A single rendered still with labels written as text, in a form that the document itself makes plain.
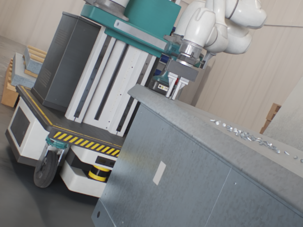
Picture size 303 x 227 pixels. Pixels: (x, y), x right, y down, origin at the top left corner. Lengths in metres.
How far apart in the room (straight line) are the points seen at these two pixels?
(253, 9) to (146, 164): 0.88
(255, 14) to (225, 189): 1.07
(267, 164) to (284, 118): 4.23
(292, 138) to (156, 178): 3.42
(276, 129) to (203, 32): 3.52
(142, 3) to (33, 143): 0.90
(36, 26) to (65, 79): 9.75
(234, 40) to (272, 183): 1.45
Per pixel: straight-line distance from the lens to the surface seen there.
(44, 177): 2.21
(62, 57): 2.52
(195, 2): 2.44
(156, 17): 2.46
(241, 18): 2.16
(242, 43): 2.44
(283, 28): 10.86
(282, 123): 5.30
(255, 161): 1.14
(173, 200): 1.53
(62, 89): 2.55
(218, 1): 2.06
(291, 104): 5.38
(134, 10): 2.40
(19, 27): 12.26
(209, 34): 1.91
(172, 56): 2.02
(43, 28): 12.27
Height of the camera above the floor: 0.74
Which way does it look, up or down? 5 degrees down
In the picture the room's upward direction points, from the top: 23 degrees clockwise
